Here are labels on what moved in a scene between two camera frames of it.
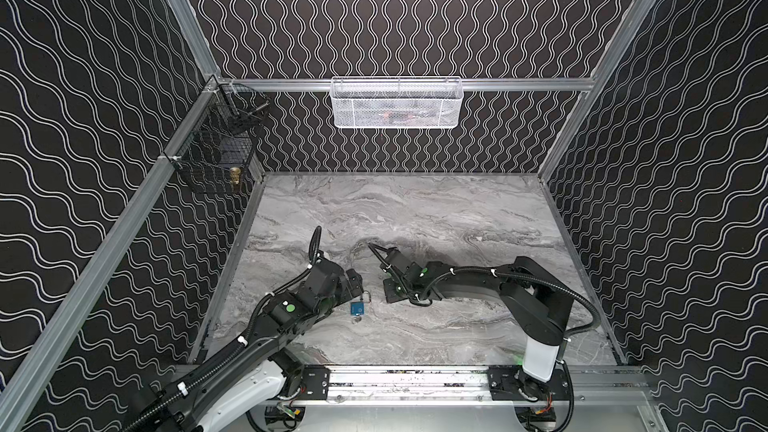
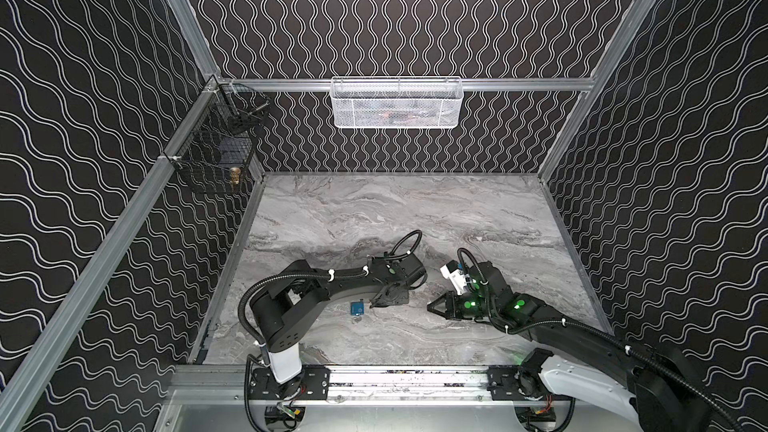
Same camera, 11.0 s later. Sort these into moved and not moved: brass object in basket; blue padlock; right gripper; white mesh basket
Moved: right gripper
Not moved: white mesh basket; brass object in basket; blue padlock
